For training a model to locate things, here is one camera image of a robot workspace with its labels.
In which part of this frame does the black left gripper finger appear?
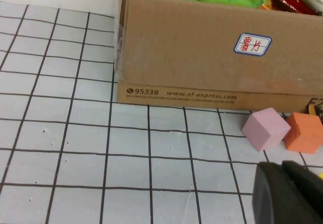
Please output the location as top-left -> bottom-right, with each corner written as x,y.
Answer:
252,159 -> 323,224

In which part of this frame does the orange foam cube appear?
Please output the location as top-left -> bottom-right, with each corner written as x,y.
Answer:
282,112 -> 323,154

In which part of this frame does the small brown snack packet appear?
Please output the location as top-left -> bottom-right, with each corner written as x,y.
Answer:
305,104 -> 323,121

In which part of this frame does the light pink foam cube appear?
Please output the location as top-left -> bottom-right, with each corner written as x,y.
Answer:
241,107 -> 291,151

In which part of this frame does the white label on F2 box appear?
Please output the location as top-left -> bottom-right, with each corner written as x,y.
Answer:
232,33 -> 273,57

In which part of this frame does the cardboard box with F2 print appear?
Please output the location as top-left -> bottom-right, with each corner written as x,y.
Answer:
115,0 -> 323,114

